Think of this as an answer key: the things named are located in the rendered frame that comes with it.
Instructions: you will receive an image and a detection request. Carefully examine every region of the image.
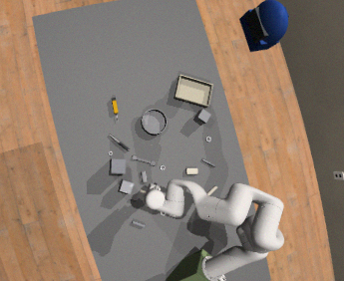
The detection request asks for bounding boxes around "grey combination wrench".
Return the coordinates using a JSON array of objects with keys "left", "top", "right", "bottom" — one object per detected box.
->
[{"left": 132, "top": 155, "right": 156, "bottom": 165}]

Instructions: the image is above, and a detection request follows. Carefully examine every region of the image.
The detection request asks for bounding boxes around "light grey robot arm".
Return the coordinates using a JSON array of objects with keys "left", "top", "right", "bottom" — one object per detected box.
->
[{"left": 146, "top": 179, "right": 284, "bottom": 281}]

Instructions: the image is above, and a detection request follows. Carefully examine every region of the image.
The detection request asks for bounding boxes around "beige open box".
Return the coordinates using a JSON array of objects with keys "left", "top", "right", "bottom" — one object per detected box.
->
[{"left": 174, "top": 75, "right": 213, "bottom": 108}]

